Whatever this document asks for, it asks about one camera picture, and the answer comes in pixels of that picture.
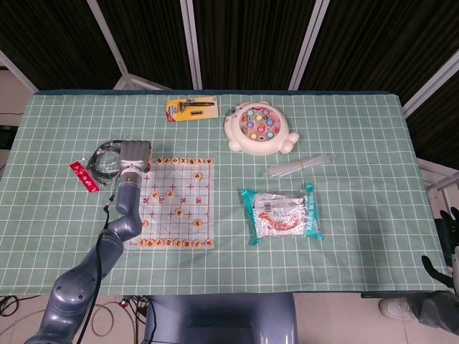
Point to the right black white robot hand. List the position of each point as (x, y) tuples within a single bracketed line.
[(448, 225)]

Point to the black slatted screen panel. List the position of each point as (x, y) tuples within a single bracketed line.
[(154, 36), (376, 36), (441, 118), (251, 36), (54, 36)]

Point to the white screen foot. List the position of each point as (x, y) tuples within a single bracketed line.
[(443, 179), (138, 82)]

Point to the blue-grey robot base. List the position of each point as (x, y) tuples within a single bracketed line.
[(222, 311)]

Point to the white sneaker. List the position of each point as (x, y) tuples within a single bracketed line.
[(394, 309)]

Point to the black box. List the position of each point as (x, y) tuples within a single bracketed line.
[(8, 138)]

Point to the clear glue stick bundle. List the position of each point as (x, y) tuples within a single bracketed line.
[(287, 168)]

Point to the small red box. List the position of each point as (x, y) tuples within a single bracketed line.
[(84, 176)]

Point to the white fishing game toy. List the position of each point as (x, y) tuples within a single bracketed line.
[(244, 143)]

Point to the green checked tablecloth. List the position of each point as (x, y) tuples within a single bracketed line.
[(322, 258)]

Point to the chinese chess board set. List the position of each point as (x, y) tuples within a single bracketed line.
[(186, 186)]

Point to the teal silver snack bag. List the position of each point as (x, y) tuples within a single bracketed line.
[(279, 215)]

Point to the dark grey trouser leg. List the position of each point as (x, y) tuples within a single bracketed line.
[(437, 310)]

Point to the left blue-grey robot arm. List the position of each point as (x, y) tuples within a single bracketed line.
[(125, 200)]

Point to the yellow tool blister pack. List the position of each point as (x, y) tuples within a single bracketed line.
[(179, 113)]

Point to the beige chess piece red character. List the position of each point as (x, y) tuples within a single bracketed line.
[(196, 244), (177, 243), (167, 243), (158, 243), (148, 166), (154, 195), (150, 243), (145, 224), (186, 244), (170, 194), (142, 243), (209, 243)]

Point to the red round button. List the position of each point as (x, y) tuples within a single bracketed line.
[(123, 304)]

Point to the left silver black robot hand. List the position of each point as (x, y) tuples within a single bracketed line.
[(134, 154)]

